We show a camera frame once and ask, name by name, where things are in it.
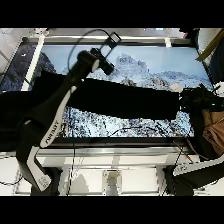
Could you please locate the brown garment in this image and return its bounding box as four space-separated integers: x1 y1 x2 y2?
201 109 224 158

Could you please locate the black garment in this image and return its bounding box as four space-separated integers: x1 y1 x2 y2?
0 70 184 152

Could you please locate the black cable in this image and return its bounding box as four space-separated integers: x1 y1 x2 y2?
67 28 113 73

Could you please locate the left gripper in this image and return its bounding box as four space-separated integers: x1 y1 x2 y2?
89 47 115 76

